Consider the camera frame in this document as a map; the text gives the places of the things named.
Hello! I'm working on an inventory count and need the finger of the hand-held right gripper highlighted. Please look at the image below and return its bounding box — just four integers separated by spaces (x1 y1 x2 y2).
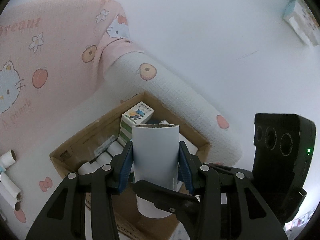
132 179 201 240
207 162 255 180

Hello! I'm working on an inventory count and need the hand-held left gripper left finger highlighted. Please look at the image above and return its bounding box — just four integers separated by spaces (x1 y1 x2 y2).
25 141 133 240

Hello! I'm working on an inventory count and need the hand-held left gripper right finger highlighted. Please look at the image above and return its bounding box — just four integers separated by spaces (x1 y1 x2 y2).
178 141 288 240

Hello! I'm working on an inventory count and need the white cardboard tube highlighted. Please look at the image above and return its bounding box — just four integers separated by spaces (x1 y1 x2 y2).
96 152 112 166
77 162 92 176
107 141 126 156
132 124 180 219

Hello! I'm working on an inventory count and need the brown cardboard box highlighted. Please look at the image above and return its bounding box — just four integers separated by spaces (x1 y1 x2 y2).
49 92 211 240

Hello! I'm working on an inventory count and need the pile of white paper tubes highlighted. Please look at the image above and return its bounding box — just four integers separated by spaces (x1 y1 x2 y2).
0 149 23 212

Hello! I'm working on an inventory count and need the green white carton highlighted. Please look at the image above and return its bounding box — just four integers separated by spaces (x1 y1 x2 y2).
118 102 154 146

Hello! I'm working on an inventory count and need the pink cartoon cat printed blanket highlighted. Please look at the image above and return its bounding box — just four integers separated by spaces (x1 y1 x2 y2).
0 0 243 230

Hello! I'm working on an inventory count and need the white and teal box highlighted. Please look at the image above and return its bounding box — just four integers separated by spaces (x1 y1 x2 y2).
283 0 320 47

